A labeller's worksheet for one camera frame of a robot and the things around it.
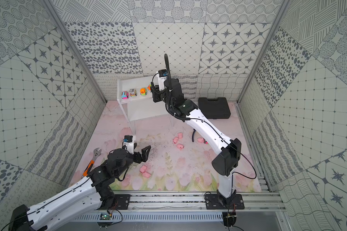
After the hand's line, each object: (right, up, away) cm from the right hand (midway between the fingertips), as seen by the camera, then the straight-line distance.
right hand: (154, 88), depth 73 cm
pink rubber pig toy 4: (+14, -35, +20) cm, 42 cm away
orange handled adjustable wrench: (-41, -38, +19) cm, 59 cm away
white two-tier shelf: (-11, -4, +4) cm, 13 cm away
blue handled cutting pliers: (+22, -29, +25) cm, 45 cm away
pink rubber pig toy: (+28, -31, +22) cm, 47 cm away
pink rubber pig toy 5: (-9, -47, +10) cm, 48 cm away
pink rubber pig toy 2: (+14, -29, +26) cm, 41 cm away
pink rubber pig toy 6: (-6, -49, +8) cm, 50 cm away
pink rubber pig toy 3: (+10, -31, +22) cm, 40 cm away
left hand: (-5, -31, +2) cm, 31 cm away
